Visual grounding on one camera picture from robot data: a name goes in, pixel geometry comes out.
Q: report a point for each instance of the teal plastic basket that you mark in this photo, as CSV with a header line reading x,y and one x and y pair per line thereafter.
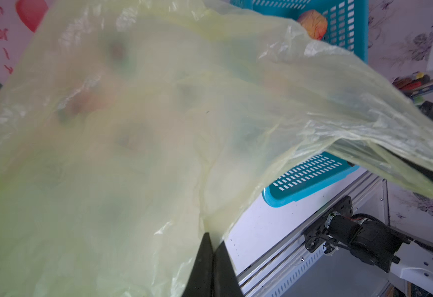
x,y
347,28

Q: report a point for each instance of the red-yellow wrinkled peach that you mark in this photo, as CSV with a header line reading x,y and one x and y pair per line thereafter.
x,y
315,24

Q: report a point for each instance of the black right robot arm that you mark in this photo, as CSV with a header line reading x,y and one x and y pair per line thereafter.
x,y
372,242

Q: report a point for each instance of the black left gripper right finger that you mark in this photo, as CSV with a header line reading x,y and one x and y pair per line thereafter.
x,y
224,283

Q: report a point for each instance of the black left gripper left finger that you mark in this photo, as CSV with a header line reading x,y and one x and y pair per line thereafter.
x,y
201,277

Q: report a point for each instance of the yellow-green plastic bag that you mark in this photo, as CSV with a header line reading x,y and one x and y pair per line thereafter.
x,y
128,129

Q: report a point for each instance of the cup of coloured pens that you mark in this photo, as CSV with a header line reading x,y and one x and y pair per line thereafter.
x,y
415,86

